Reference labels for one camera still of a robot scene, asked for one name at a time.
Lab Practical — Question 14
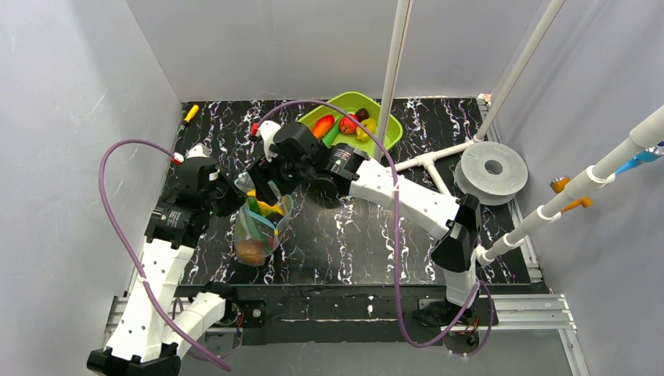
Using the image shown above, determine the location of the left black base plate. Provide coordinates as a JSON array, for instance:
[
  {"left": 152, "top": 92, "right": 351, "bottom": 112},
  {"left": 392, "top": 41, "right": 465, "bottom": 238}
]
[{"left": 212, "top": 300, "right": 267, "bottom": 328}]

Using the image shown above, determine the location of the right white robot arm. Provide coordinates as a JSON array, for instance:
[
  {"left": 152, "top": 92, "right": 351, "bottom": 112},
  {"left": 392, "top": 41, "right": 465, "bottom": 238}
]
[{"left": 250, "top": 121, "right": 477, "bottom": 306}]

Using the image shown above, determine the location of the dark mangosteen toy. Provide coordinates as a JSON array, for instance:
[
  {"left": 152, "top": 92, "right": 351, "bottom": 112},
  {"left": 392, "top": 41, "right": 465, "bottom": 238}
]
[{"left": 265, "top": 212, "right": 284, "bottom": 226}]

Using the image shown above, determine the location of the green chili pepper toy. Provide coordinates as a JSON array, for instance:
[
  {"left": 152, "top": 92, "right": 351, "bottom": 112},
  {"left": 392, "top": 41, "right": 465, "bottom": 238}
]
[{"left": 246, "top": 206, "right": 275, "bottom": 251}]

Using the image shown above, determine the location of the grey filament spool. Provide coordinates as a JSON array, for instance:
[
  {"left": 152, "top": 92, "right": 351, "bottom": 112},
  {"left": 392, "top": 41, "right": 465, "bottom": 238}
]
[{"left": 454, "top": 141, "right": 529, "bottom": 206}]

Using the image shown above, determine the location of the yellow ring fruit toy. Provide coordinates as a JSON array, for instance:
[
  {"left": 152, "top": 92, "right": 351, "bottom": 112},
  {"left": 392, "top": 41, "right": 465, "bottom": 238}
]
[{"left": 355, "top": 118, "right": 377, "bottom": 142}]

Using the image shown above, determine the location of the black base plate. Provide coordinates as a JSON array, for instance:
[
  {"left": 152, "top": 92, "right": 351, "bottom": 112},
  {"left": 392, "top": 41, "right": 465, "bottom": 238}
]
[
  {"left": 414, "top": 296, "right": 502, "bottom": 329},
  {"left": 212, "top": 300, "right": 267, "bottom": 328}
]

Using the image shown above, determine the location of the orange red mango toy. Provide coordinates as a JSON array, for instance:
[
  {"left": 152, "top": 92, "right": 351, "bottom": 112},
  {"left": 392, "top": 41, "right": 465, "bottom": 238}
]
[{"left": 312, "top": 114, "right": 335, "bottom": 139}]

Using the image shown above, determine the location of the aluminium rail frame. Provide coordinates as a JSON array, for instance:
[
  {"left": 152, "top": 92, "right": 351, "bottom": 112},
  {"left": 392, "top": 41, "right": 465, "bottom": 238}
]
[{"left": 96, "top": 295, "right": 590, "bottom": 376}]

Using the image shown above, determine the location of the blue handled tool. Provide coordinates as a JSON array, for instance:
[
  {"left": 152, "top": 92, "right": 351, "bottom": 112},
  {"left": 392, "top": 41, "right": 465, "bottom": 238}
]
[{"left": 615, "top": 141, "right": 664, "bottom": 175}]

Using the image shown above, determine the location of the dark purple plum toy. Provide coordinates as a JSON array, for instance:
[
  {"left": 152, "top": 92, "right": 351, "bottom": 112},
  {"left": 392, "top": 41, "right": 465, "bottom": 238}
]
[{"left": 354, "top": 108, "right": 370, "bottom": 122}]

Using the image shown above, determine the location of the yellow handled screwdriver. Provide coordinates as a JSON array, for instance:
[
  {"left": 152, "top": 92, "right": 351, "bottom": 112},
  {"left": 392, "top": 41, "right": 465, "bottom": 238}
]
[{"left": 182, "top": 104, "right": 200, "bottom": 126}]

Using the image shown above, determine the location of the orange clamp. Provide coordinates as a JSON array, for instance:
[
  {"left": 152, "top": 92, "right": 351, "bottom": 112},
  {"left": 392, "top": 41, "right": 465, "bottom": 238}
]
[{"left": 550, "top": 175, "right": 594, "bottom": 213}]

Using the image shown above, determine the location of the white pvc pipe frame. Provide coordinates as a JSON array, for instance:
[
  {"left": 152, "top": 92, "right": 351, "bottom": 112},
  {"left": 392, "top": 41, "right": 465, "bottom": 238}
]
[{"left": 395, "top": 0, "right": 663, "bottom": 266}]

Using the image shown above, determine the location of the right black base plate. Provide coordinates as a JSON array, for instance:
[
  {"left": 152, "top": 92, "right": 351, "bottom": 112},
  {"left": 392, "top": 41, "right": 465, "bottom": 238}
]
[{"left": 414, "top": 296, "right": 502, "bottom": 329}]

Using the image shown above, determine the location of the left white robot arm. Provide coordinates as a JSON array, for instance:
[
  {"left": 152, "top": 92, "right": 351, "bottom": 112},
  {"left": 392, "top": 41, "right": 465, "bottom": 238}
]
[{"left": 86, "top": 140, "right": 246, "bottom": 375}]

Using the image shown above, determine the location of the clear zip top bag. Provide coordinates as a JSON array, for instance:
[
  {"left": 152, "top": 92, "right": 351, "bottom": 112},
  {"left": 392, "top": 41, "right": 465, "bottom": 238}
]
[{"left": 233, "top": 172, "right": 294, "bottom": 266}]

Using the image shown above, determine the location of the red strawberry toy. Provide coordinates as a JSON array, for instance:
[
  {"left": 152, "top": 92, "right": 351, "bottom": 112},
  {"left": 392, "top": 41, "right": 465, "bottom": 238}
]
[{"left": 338, "top": 114, "right": 357, "bottom": 135}]

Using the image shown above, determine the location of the white centre pole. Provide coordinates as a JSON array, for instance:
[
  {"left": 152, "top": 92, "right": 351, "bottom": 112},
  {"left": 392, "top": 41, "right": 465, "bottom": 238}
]
[{"left": 373, "top": 0, "right": 413, "bottom": 160}]

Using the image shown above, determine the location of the green plastic basket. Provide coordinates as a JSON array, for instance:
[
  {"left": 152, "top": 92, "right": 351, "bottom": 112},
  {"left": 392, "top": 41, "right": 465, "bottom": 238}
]
[{"left": 296, "top": 92, "right": 404, "bottom": 159}]

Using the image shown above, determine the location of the green cucumber toy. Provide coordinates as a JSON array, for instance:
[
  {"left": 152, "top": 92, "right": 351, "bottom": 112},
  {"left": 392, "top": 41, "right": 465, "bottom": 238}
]
[{"left": 322, "top": 120, "right": 340, "bottom": 147}]

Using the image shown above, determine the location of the brown kiwi toy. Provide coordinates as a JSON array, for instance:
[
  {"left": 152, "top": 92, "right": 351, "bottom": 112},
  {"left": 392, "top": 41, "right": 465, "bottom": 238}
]
[{"left": 234, "top": 240, "right": 266, "bottom": 266}]

